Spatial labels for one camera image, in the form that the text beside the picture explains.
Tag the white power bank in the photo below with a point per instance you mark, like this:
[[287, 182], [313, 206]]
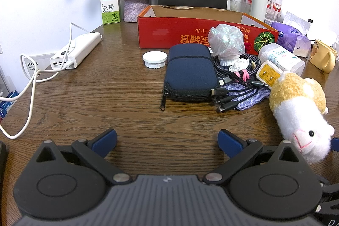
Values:
[[79, 48]]

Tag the purple cloth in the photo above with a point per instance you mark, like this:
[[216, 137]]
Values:
[[251, 101]]

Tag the purple tissue pack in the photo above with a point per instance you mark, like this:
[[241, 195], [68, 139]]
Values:
[[290, 36]]

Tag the wooden desktop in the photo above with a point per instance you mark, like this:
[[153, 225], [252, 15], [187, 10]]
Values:
[[106, 99]]

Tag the white round lid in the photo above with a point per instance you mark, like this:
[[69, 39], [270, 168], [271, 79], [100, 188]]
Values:
[[155, 58]]

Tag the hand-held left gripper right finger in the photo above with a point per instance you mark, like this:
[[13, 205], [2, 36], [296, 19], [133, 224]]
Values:
[[229, 142]]

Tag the yellow white plush toy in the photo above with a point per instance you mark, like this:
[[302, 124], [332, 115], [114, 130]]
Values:
[[296, 109]]

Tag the clear plastic container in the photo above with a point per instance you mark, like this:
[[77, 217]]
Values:
[[238, 7]]

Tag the navy zip pouch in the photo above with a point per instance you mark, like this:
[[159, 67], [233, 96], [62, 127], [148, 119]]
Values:
[[189, 72]]

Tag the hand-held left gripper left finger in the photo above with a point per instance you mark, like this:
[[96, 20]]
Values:
[[106, 140]]

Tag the red cardboard box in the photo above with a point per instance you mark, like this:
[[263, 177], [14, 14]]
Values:
[[169, 32]]

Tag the blue books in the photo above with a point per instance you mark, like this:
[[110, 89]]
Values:
[[6, 105]]

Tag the plastic bag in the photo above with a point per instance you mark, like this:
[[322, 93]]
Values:
[[226, 40]]

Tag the white rectangular adapter box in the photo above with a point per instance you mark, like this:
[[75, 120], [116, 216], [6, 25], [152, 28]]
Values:
[[280, 58]]

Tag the yellow mug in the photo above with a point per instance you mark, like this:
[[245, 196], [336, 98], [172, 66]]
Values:
[[321, 55]]

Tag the white charger with yellow face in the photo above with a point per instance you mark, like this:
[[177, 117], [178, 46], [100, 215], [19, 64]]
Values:
[[270, 73]]

